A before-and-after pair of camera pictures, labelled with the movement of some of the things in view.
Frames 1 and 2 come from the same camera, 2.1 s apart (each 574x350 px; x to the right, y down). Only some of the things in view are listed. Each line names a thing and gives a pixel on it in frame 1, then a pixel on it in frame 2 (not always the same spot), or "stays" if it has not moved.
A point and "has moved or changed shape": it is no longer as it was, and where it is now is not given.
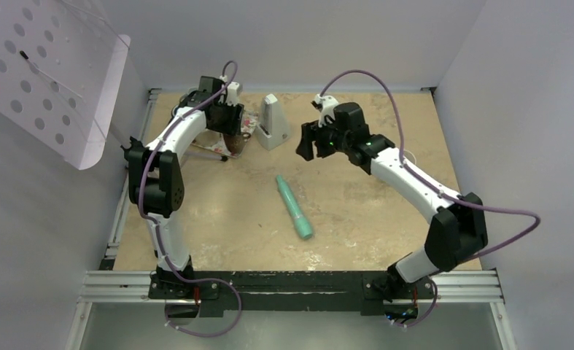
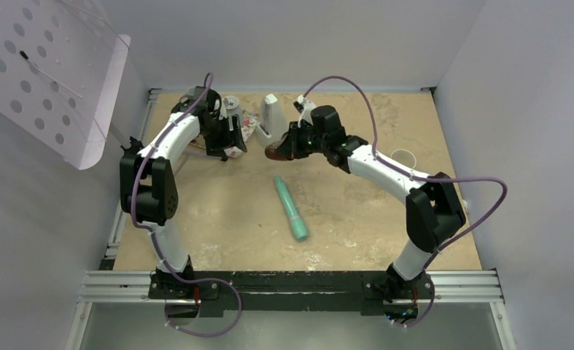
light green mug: (410, 155) stays
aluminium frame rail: (451, 286) stays
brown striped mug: (235, 143) has moved or changed shape
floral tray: (214, 141) stays
